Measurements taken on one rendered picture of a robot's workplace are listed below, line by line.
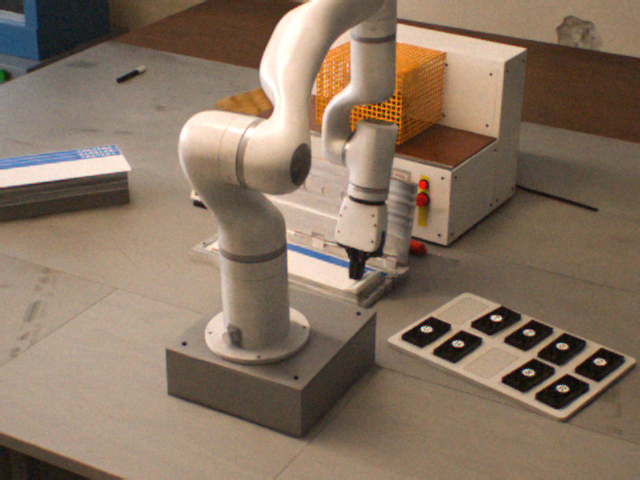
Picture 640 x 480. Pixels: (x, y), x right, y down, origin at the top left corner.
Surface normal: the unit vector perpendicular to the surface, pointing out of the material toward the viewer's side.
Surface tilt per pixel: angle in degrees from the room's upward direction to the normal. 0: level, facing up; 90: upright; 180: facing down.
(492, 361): 0
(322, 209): 79
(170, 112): 0
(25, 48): 90
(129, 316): 0
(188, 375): 90
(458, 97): 90
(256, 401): 90
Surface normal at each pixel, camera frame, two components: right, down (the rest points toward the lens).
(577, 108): 0.01, -0.90
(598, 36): -0.49, 0.39
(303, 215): -0.54, 0.18
